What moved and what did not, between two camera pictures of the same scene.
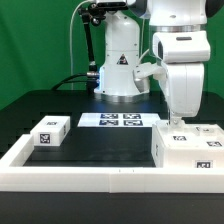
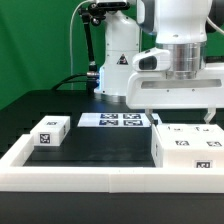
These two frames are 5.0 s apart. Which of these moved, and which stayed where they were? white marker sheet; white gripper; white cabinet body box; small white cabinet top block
Moved: white gripper
Stayed: small white cabinet top block; white marker sheet; white cabinet body box
